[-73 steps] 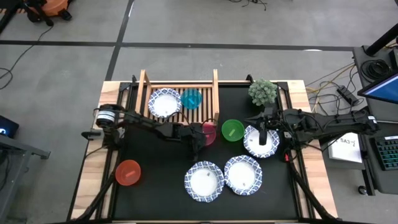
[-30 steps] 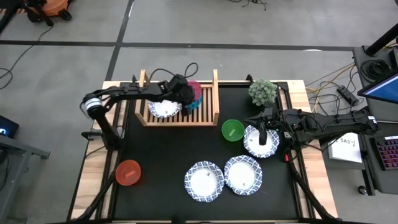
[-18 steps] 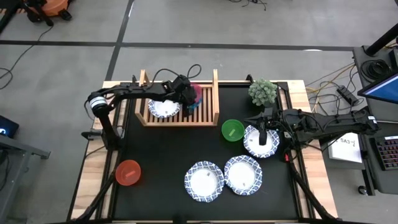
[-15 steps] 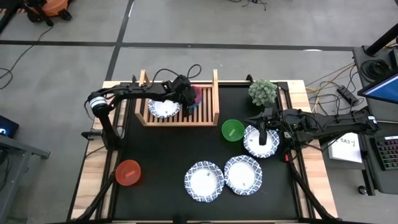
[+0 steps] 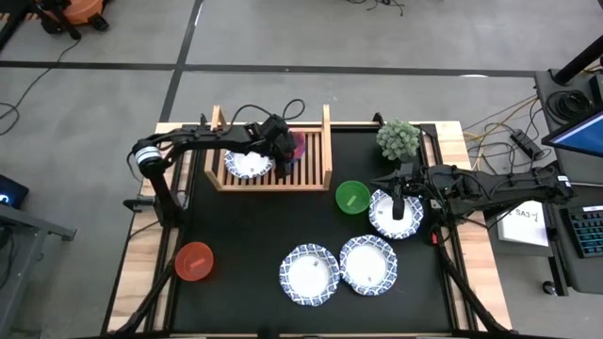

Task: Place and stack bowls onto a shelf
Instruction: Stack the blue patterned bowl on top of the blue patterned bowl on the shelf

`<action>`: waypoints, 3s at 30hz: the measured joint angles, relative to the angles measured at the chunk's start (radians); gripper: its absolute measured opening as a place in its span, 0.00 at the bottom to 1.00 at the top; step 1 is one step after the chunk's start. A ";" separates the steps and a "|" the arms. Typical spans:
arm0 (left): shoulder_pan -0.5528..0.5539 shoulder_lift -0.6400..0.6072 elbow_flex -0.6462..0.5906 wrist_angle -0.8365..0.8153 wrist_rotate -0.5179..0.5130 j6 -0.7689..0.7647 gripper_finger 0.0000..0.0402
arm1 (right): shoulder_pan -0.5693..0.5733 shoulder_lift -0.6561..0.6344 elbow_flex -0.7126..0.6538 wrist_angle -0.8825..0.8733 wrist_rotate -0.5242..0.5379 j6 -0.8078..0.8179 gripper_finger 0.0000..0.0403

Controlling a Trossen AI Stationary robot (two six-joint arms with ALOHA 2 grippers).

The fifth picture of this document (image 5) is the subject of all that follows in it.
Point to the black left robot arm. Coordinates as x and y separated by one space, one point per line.
198 136

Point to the black box with blue light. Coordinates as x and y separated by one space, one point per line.
11 193

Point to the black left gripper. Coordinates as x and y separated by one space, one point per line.
275 136

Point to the red plastic bowl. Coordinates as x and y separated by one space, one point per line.
188 256

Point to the orange shop vacuum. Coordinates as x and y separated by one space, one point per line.
82 10

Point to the pink plastic bowl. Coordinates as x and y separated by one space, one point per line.
299 143

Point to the black power strip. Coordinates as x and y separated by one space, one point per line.
527 145

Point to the blue patterned paper bowl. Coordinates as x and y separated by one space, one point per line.
414 221
308 278
247 165
367 266

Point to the green plastic bowl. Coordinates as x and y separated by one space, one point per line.
346 193

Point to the black caster wheel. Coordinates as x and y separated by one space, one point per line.
549 287

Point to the black slanted pole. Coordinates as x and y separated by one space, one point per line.
579 61

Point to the computer monitor with blue screen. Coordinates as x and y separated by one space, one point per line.
581 136

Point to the black table mat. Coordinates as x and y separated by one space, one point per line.
377 311

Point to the dark grey desk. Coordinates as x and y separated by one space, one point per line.
584 275

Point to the red clamp knob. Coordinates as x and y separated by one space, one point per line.
434 238

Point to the white paper sheet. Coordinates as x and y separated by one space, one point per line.
523 228

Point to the backlit black keyboard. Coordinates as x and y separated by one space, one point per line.
589 233

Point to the black tripod stand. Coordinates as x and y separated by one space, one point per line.
11 26

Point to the small green potted plant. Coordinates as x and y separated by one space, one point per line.
398 139

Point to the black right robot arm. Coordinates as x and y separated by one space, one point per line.
509 186

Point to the grey metal cart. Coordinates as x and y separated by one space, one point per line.
19 245

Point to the wooden slatted shelf rack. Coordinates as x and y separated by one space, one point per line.
311 174

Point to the black aluminium rig frame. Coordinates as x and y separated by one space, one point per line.
429 129

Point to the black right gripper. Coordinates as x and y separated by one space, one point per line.
417 183

